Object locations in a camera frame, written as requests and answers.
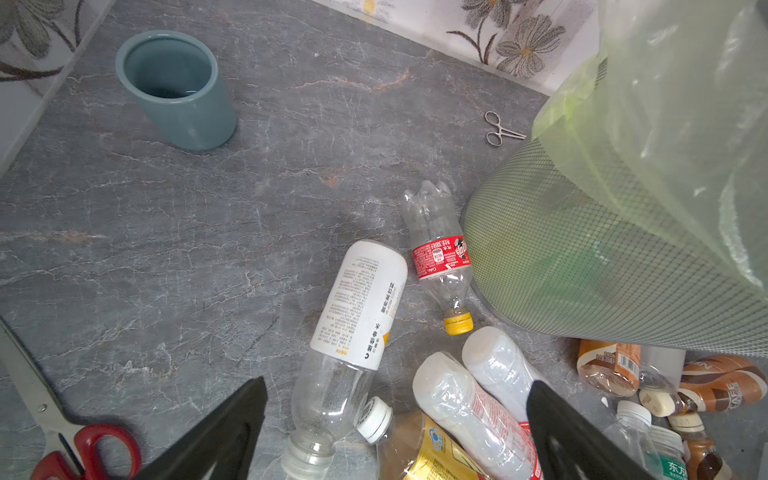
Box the teal ceramic cup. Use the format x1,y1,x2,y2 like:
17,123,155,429
115,30,237,151

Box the brown swirl coffee bottle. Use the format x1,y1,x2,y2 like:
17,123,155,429
639,354,767,418

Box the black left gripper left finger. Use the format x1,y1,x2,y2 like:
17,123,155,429
136,377,268,479

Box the clear bottle red cap upper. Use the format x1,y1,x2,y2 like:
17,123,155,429
462,326,548,430

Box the orange brown coffee bottle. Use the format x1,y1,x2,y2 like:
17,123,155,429
576,339,642,397

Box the white label clear bottle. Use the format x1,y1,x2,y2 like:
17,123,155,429
281,240,408,479

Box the clear bottle red cap lower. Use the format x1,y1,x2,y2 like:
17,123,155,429
412,352,543,479

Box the red handled scissors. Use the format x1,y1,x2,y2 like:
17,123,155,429
1,322,142,479

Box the green mesh waste bin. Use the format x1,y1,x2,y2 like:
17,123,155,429
461,56,768,359

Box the clear bottle red cap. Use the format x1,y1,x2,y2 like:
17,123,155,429
462,326,548,430
412,352,543,479

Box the red label yellow cap bottle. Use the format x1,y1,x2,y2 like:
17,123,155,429
400,180,474,336

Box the green plastic bin liner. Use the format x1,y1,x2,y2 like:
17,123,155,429
533,1,767,294

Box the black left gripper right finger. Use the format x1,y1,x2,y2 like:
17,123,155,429
526,380,653,480

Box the green label water bottle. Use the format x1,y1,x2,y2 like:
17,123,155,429
650,425,688,480

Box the clear crushed water bottle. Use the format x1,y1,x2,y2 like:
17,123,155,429
603,400,663,479

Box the frosted clear square bottle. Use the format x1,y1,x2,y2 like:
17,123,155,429
639,345,686,392

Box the brown coffee bottle label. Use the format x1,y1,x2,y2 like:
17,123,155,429
668,412,738,480

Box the yellow red label tea bottle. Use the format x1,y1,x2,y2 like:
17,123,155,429
356,396,488,480

